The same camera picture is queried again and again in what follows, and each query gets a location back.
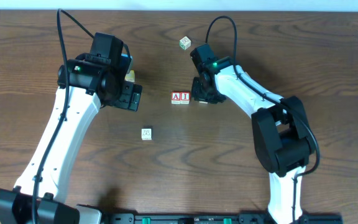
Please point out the red letter A block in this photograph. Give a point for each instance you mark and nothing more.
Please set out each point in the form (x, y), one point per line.
(175, 98)

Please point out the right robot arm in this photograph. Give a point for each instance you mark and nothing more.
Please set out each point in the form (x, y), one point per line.
(283, 140)

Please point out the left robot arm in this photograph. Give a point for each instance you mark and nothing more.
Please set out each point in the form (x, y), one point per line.
(85, 85)

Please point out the yellow block left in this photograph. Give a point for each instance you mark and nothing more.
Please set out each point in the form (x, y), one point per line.
(130, 77)

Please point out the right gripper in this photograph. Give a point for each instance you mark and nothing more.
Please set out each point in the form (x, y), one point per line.
(199, 94)

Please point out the red letter I block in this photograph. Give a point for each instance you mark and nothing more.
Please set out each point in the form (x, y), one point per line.
(185, 98)

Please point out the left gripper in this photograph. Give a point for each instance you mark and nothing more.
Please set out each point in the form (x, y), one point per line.
(130, 96)

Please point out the green sided wooden block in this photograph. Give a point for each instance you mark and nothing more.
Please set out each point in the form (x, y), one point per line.
(185, 43)

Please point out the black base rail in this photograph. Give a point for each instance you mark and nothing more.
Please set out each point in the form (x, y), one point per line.
(243, 218)

